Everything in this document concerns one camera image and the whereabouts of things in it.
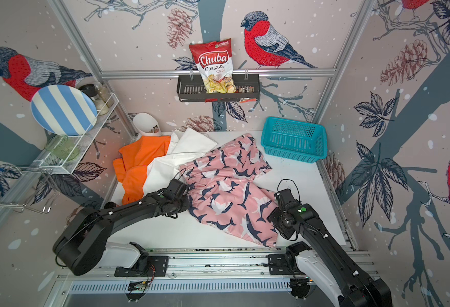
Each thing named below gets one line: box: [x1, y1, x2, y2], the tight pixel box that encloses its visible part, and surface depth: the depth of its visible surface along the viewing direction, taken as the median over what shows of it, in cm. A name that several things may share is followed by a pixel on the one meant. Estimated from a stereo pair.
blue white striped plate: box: [30, 84, 98, 137], surface depth 74 cm
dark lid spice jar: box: [78, 83, 109, 116], surface depth 83 cm
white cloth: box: [143, 127, 218, 196], surface depth 105 cm
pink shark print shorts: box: [178, 134, 279, 248], surface depth 94 cm
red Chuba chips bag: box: [189, 38, 237, 94], surface depth 83 cm
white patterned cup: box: [132, 111, 162, 137], surface depth 113 cm
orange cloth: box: [112, 135, 171, 206], surface depth 106 cm
